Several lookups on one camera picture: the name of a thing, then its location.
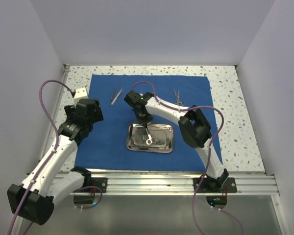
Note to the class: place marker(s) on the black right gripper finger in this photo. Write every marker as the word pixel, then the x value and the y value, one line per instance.
pixel 141 119
pixel 148 119

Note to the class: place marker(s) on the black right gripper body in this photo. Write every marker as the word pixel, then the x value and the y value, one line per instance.
pixel 136 113

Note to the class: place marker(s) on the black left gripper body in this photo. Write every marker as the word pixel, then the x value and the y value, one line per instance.
pixel 70 110

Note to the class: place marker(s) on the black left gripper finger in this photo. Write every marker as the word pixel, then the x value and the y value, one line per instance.
pixel 98 116
pixel 86 128

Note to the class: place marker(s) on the steel instrument tray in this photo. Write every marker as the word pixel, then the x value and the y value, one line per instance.
pixel 162 138

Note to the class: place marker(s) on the pointed steel tweezers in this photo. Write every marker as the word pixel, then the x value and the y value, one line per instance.
pixel 113 94

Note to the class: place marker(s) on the blue cloth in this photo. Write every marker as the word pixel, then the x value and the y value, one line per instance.
pixel 105 147

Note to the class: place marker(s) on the steel surgical scissors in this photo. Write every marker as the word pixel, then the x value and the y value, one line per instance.
pixel 177 97

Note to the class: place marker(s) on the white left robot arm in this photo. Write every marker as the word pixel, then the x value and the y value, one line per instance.
pixel 35 197

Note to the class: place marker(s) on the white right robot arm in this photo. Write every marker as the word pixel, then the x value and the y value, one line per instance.
pixel 194 127

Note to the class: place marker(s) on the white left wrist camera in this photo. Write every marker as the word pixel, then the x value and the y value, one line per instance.
pixel 80 93

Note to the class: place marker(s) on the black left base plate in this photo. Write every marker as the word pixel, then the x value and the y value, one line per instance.
pixel 100 182

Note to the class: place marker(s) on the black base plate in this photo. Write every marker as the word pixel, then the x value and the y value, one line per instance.
pixel 210 185
pixel 100 182

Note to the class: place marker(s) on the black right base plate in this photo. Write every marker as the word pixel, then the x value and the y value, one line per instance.
pixel 210 185

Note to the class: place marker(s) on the aluminium front rail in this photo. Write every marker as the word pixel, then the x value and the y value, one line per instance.
pixel 181 183

